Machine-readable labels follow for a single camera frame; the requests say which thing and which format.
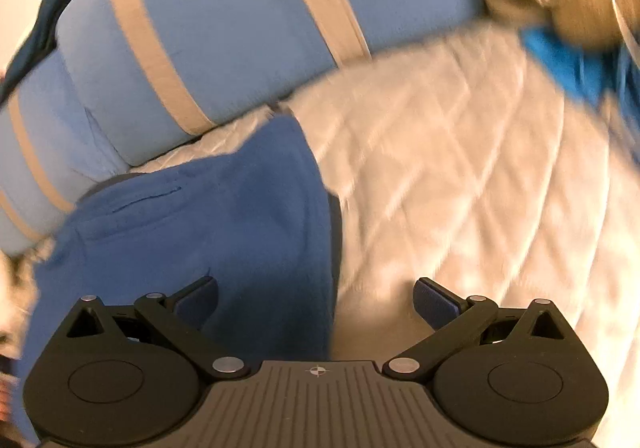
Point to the turquoise cloth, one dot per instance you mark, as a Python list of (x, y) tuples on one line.
[(565, 63)]

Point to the blue pillow with beige stripes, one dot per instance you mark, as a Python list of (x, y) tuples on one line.
[(225, 28), (45, 143)]

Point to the beige fuzzy blanket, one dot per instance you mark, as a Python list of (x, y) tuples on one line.
[(12, 308)]

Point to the dark blue cloth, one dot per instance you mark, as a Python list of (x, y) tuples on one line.
[(35, 33)]

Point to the white quilted bedspread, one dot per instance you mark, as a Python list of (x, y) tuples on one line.
[(475, 178)]

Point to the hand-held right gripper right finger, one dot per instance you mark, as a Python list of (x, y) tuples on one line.
[(436, 300)]

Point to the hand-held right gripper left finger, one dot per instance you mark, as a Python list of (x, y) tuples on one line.
[(198, 302)]

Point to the blue fleece sweatshirt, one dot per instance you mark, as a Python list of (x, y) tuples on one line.
[(210, 228)]

